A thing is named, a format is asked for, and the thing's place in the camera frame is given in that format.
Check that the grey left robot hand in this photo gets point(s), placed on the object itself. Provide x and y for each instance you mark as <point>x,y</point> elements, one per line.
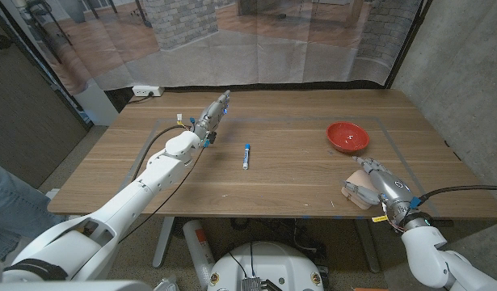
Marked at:
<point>211,119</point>

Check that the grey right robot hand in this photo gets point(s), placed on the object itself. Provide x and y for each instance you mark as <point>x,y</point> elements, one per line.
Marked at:
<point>393,190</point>

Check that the pink jewelry box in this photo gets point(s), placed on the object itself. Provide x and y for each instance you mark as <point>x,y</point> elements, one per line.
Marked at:
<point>359,178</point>

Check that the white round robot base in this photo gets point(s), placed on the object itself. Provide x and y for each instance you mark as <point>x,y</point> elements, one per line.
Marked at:
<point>268,262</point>

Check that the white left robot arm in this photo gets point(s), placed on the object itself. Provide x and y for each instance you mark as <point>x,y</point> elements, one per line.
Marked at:
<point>127,206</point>

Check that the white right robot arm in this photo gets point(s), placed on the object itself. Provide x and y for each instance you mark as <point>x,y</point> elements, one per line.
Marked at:
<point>428,254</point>

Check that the blue and white marker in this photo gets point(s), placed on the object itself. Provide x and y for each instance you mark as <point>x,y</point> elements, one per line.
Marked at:
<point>246,157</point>

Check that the red bowl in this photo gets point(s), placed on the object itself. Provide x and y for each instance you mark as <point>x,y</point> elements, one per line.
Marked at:
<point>347,137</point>

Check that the white table leg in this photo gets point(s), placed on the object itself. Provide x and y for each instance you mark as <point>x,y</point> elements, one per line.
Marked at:
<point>164,242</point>
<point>367,246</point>

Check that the white power strip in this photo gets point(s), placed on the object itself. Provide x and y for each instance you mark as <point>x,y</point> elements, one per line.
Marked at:
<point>147,90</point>

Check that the printed room backdrop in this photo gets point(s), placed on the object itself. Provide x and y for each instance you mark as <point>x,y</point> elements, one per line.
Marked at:
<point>252,48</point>

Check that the white cabinet block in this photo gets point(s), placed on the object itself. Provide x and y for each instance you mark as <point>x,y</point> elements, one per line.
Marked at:
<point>96,105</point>

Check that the white cylinder with orange label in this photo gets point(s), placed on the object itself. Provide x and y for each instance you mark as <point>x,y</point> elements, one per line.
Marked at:
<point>197,250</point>

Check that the perforated partition panel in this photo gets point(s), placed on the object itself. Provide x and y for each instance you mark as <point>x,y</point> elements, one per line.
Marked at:
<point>26,121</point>

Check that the person's leg in jeans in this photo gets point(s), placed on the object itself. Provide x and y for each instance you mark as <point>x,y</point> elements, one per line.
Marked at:
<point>13,206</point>

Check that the black backdrop frame pole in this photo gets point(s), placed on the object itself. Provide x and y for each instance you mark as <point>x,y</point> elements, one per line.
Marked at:
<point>409,40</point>
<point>42,60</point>

